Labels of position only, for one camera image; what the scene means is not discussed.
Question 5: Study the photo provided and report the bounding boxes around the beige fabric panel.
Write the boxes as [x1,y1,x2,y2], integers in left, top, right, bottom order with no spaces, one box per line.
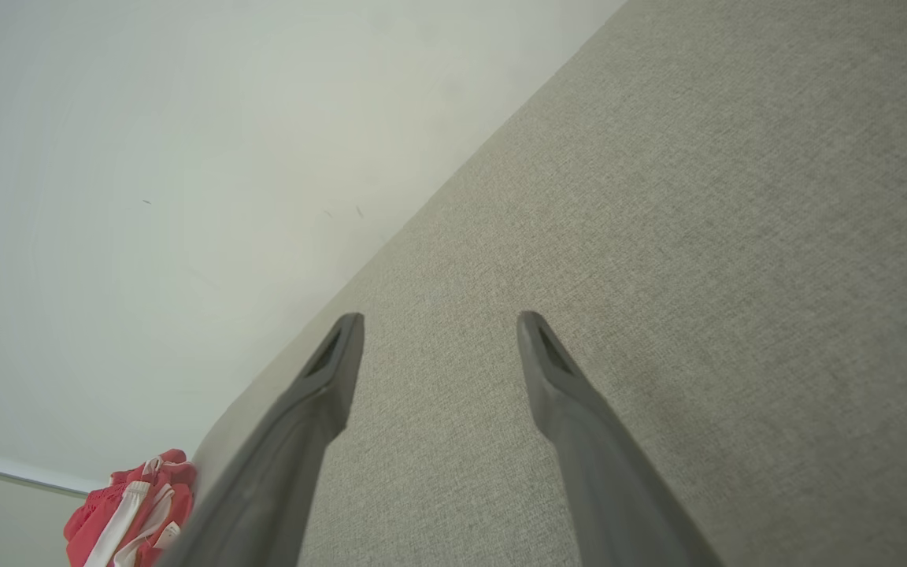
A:
[186,0,907,567]

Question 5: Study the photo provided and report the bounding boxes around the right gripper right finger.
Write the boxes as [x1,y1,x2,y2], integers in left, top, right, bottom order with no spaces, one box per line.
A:
[516,310,726,567]

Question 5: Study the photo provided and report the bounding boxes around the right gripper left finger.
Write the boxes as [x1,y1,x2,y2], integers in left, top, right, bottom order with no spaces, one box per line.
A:
[158,313,365,567]

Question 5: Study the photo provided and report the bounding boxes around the red shorts with white stripe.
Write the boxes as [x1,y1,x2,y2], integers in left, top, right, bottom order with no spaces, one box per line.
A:
[64,449,198,567]

